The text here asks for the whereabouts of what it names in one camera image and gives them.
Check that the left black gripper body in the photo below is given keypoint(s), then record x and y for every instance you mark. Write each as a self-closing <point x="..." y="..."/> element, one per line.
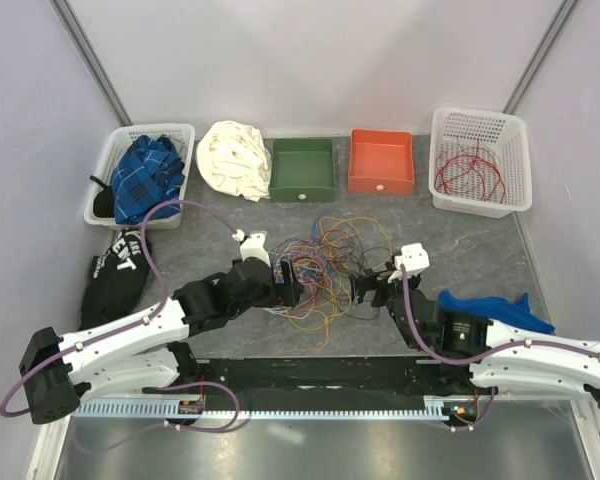
<point x="283" y="293"/>

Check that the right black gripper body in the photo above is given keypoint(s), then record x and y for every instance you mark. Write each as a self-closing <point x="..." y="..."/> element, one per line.
<point x="384" y="290"/>

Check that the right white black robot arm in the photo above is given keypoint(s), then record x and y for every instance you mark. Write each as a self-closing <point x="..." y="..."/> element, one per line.
<point x="481" y="344"/>

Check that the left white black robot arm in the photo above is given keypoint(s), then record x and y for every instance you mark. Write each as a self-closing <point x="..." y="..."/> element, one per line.
<point x="59" y="373"/>

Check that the green drawer box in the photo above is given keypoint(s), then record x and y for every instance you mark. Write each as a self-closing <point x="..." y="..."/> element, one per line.
<point x="302" y="170"/>

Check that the orange drawer box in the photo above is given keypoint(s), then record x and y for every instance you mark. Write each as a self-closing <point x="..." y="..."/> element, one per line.
<point x="381" y="162"/>

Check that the cream white cloth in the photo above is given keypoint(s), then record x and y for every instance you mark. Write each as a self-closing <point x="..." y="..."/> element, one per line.
<point x="232" y="159"/>

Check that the right white plastic basket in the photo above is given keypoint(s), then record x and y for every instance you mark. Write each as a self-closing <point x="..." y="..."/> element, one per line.
<point x="479" y="163"/>

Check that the black printed t-shirt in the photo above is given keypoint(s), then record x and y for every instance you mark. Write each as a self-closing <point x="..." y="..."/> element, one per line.
<point x="116" y="280"/>

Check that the blue plaid cloth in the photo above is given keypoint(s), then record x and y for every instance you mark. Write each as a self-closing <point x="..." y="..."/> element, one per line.
<point x="149" y="173"/>

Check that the black cloth in basket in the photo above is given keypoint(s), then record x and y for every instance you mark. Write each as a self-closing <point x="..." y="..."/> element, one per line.
<point x="103" y="203"/>

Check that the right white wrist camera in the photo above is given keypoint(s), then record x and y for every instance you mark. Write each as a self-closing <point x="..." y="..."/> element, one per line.
<point x="413" y="258"/>

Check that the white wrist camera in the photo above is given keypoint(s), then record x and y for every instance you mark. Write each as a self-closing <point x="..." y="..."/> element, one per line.
<point x="413" y="258"/>
<point x="252" y="245"/>

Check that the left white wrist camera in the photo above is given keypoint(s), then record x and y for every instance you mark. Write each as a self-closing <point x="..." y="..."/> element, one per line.
<point x="252" y="245"/>

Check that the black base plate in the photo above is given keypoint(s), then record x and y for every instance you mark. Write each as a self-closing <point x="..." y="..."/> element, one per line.
<point x="320" y="375"/>

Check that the light blue cable duct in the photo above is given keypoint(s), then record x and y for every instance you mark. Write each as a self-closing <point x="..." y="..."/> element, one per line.
<point x="135" y="408"/>

